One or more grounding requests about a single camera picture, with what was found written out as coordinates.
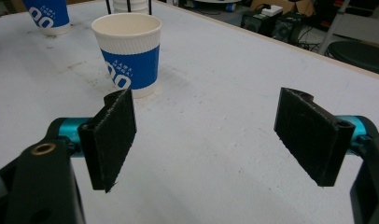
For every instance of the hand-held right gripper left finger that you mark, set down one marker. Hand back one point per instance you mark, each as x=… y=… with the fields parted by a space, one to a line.
x=111 y=140

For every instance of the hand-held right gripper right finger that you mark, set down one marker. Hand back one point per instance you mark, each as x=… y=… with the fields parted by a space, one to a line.
x=309 y=137

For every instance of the blue banded paper cup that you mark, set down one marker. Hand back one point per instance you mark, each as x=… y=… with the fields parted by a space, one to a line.
x=50 y=14
x=131 y=59

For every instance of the stack of white paper cups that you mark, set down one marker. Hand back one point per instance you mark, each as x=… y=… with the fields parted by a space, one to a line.
x=130 y=6

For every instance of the black round stool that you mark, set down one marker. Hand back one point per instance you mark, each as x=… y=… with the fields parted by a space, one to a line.
x=362 y=57

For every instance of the white table mat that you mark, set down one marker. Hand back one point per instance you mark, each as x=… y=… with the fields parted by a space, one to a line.
x=209 y=124

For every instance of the black computer tower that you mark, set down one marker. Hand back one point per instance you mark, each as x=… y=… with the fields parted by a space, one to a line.
x=259 y=23
x=290 y=28

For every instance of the white desk leg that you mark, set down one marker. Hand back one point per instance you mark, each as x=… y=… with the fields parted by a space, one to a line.
x=332 y=28

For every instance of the white box on tower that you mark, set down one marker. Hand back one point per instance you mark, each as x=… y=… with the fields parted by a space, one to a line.
x=272 y=10

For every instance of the brown cardboard box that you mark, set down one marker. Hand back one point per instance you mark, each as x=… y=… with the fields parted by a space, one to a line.
x=284 y=5

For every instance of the blue tape roll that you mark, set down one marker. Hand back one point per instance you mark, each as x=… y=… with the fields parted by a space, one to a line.
x=231 y=7

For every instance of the white round table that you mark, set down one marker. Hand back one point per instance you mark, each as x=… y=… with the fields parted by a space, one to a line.
x=217 y=1

